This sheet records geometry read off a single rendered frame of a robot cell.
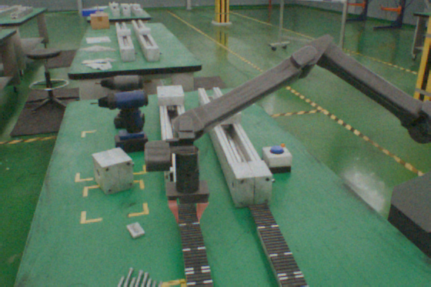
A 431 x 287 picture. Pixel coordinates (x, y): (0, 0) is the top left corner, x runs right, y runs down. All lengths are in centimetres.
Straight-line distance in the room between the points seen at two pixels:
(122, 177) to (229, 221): 35
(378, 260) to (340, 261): 9
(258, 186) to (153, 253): 33
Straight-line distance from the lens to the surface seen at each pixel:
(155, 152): 88
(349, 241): 101
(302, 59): 102
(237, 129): 135
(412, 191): 112
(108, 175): 114
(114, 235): 101
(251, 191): 105
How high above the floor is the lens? 139
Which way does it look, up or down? 23 degrees down
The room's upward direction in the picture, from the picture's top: straight up
